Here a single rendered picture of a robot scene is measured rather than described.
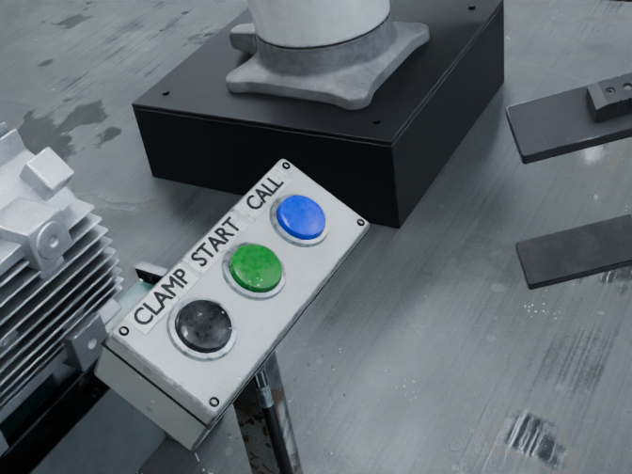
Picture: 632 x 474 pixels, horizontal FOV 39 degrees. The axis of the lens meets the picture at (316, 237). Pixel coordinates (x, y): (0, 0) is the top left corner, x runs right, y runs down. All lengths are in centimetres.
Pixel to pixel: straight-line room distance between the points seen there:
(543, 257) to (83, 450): 37
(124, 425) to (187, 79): 49
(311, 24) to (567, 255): 48
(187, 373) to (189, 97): 62
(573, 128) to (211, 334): 20
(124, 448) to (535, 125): 45
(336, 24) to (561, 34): 46
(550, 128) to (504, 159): 62
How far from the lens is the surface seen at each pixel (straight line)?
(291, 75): 99
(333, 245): 53
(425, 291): 87
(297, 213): 53
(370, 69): 98
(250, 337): 48
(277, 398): 58
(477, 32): 108
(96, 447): 72
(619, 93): 43
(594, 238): 56
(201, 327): 47
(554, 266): 55
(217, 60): 112
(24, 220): 58
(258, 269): 49
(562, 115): 44
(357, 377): 80
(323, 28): 96
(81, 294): 62
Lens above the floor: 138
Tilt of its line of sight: 37 degrees down
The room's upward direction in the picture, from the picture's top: 10 degrees counter-clockwise
